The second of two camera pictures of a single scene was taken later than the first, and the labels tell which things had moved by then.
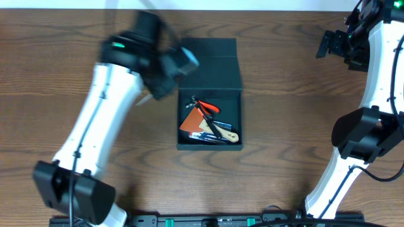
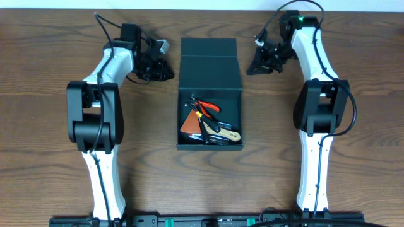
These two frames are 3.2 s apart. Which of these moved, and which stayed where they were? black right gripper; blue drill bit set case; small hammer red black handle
Moved: small hammer red black handle; black right gripper
Stayed: blue drill bit set case
